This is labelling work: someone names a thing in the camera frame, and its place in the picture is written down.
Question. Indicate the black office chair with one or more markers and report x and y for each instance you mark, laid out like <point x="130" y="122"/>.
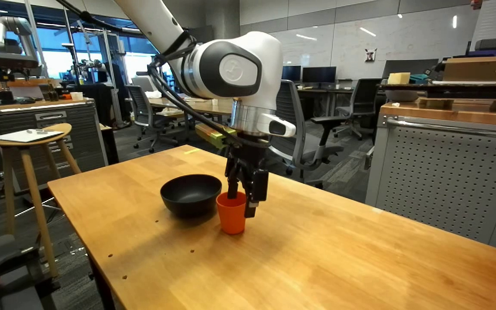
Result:
<point x="366" y="97"/>

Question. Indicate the silver ventilation duct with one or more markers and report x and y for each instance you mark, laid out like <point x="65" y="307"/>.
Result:
<point x="16" y="24"/>

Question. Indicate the light grey office chair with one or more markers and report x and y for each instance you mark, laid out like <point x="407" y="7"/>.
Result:
<point x="142" y="112"/>

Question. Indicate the grey mesh office chair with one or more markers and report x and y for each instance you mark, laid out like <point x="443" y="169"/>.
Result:
<point x="294" y="126"/>

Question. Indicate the dark drawer cabinet wooden top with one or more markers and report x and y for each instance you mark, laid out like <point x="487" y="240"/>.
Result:
<point x="42" y="126"/>

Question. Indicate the grey perforated cabinet wooden top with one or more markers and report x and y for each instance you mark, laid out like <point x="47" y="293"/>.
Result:
<point x="449" y="172"/>

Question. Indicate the small wall poster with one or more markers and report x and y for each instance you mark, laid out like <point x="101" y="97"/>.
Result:
<point x="371" y="55"/>

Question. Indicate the wooden box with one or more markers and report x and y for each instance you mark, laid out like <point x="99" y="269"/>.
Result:
<point x="478" y="69"/>

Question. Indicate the black computer monitor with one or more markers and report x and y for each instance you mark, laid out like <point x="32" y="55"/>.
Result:
<point x="292" y="72"/>
<point x="319" y="74"/>

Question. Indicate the orange plastic cup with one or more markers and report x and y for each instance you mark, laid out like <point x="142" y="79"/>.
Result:
<point x="232" y="215"/>

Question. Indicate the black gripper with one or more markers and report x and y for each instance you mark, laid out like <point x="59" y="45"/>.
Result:
<point x="249" y="152"/>

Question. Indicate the pale foam block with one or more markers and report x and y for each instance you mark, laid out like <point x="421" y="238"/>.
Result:
<point x="399" y="78"/>

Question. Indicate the wooden stool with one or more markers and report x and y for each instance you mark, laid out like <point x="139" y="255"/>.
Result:
<point x="30" y="190"/>

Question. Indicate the white paper sheet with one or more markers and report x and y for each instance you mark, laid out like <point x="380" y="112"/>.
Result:
<point x="27" y="134"/>

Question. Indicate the black bowl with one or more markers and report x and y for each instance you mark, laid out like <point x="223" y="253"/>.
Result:
<point x="189" y="198"/>

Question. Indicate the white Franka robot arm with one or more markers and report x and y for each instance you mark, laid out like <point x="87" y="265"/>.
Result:
<point x="225" y="69"/>

